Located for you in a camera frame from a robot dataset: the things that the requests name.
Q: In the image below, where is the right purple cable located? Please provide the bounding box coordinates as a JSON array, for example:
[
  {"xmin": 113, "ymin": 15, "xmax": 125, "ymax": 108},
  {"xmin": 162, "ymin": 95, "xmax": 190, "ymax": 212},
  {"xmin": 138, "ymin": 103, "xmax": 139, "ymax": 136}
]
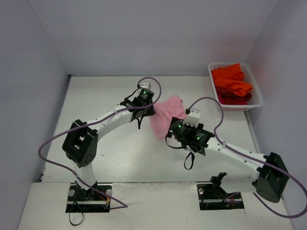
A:
[{"xmin": 184, "ymin": 97, "xmax": 307, "ymax": 218}]

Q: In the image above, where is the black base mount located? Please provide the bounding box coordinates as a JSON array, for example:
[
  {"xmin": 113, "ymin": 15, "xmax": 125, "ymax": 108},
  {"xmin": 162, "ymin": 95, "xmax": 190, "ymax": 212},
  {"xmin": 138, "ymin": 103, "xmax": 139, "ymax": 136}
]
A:
[
  {"xmin": 66, "ymin": 184, "xmax": 111, "ymax": 213},
  {"xmin": 197, "ymin": 184, "xmax": 244, "ymax": 211}
]

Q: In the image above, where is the orange t shirt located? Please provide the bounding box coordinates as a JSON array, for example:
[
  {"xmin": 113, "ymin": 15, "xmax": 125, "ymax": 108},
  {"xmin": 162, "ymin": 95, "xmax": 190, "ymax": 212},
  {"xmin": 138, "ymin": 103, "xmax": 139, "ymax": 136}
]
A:
[{"xmin": 211, "ymin": 63, "xmax": 253, "ymax": 97}]

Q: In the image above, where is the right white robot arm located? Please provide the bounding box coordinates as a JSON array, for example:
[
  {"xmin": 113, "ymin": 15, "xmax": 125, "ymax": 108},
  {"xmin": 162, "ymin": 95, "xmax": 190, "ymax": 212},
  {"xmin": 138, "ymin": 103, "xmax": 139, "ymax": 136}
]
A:
[{"xmin": 166, "ymin": 117, "xmax": 289, "ymax": 203}]

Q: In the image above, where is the purple cable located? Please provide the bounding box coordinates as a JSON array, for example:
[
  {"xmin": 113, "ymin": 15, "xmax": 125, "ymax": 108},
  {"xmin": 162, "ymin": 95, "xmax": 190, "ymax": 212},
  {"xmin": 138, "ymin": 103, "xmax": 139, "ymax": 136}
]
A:
[
  {"xmin": 184, "ymin": 97, "xmax": 307, "ymax": 218},
  {"xmin": 38, "ymin": 77, "xmax": 162, "ymax": 210}
]

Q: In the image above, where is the pink t shirt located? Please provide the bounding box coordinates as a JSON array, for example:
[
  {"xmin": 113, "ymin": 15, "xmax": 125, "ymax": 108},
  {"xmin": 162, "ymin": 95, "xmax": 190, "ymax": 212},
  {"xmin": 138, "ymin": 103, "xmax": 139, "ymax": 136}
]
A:
[{"xmin": 149, "ymin": 94, "xmax": 187, "ymax": 139}]

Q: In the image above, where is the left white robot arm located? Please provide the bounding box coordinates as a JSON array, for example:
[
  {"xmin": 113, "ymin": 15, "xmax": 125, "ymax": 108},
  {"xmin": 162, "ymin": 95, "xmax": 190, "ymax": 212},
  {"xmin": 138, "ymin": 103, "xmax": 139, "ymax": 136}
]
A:
[{"xmin": 62, "ymin": 88, "xmax": 154, "ymax": 201}]

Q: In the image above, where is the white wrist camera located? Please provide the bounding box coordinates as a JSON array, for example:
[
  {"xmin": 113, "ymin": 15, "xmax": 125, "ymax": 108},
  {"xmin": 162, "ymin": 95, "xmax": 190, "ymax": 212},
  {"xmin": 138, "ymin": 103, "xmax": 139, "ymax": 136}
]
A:
[
  {"xmin": 183, "ymin": 108, "xmax": 201, "ymax": 127},
  {"xmin": 138, "ymin": 82, "xmax": 151, "ymax": 90}
]

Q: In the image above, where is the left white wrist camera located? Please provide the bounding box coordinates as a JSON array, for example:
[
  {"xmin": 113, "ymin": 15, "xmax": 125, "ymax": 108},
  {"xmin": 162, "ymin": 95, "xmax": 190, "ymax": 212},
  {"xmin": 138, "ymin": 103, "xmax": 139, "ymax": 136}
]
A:
[{"xmin": 138, "ymin": 82, "xmax": 151, "ymax": 90}]

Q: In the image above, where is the thin black cable loop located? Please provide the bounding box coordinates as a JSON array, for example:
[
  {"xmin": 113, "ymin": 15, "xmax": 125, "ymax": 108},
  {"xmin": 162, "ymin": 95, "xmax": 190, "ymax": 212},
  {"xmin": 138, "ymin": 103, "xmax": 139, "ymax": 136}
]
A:
[{"xmin": 68, "ymin": 199, "xmax": 84, "ymax": 227}]

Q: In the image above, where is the dark red t shirt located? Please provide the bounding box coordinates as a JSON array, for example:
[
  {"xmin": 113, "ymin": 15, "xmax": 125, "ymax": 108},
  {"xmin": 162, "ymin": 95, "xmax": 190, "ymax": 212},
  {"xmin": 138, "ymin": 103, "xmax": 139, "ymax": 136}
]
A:
[{"xmin": 218, "ymin": 93, "xmax": 252, "ymax": 105}]

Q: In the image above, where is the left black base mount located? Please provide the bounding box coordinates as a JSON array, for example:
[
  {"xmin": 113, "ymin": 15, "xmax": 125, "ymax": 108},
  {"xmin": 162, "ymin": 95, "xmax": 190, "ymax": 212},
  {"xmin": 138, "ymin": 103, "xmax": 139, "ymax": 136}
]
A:
[{"xmin": 66, "ymin": 184, "xmax": 111, "ymax": 213}]

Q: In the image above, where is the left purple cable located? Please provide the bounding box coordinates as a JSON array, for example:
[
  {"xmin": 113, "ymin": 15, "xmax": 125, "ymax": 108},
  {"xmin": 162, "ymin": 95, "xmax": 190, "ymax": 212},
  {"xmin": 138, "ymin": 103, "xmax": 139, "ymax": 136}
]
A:
[{"xmin": 38, "ymin": 77, "xmax": 162, "ymax": 210}]

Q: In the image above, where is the white plastic basket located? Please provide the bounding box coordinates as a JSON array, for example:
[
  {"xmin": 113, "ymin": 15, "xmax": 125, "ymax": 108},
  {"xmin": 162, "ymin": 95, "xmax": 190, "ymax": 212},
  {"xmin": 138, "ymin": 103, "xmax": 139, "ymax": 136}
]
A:
[{"xmin": 208, "ymin": 62, "xmax": 263, "ymax": 111}]

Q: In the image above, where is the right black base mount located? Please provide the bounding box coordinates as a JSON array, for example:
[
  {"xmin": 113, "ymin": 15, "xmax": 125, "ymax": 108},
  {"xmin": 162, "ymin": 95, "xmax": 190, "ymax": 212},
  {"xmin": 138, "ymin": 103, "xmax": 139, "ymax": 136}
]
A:
[{"xmin": 197, "ymin": 184, "xmax": 244, "ymax": 211}]

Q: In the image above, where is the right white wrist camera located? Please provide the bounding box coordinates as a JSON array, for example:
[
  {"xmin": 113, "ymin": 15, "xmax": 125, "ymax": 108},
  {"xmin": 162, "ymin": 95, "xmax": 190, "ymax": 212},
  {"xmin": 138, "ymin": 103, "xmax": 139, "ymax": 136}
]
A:
[{"xmin": 183, "ymin": 108, "xmax": 201, "ymax": 127}]

